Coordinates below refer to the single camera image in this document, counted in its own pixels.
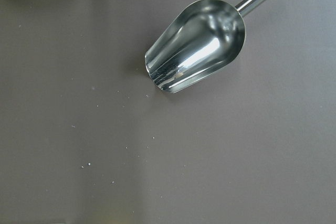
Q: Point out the steel metal scoop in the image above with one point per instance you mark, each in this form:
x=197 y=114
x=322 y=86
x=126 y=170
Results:
x=205 y=37

